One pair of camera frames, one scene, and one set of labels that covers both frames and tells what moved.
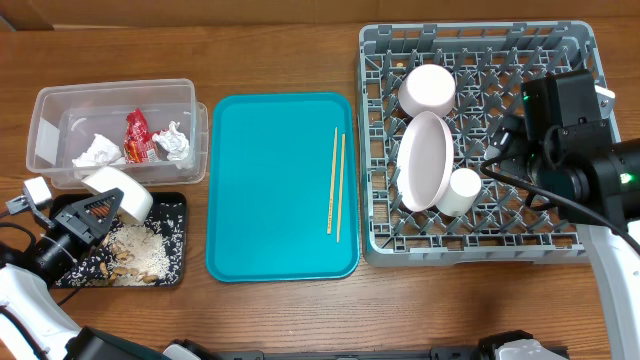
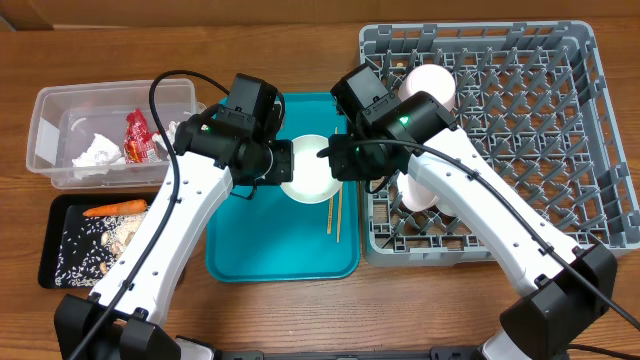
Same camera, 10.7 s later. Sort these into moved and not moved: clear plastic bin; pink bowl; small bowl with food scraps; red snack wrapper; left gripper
Moved: left gripper; small bowl with food scraps
Not moved: pink bowl; clear plastic bin; red snack wrapper
